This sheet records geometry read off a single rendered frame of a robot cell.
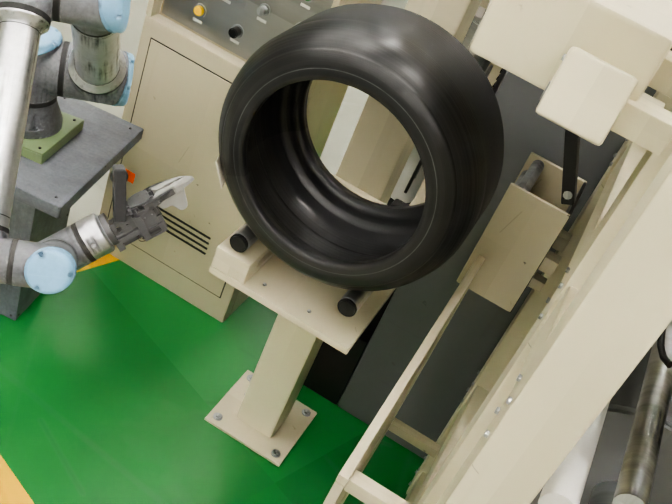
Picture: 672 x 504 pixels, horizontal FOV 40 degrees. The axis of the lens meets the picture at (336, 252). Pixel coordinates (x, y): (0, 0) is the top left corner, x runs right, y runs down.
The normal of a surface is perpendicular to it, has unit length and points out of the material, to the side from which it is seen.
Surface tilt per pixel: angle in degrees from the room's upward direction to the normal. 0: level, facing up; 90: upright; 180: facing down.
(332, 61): 80
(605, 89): 72
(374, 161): 90
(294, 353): 90
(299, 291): 0
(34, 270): 60
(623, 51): 90
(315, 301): 0
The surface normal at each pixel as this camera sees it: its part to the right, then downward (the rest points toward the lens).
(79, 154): 0.33, -0.74
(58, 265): 0.29, 0.18
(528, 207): -0.41, 0.44
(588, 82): -0.29, 0.19
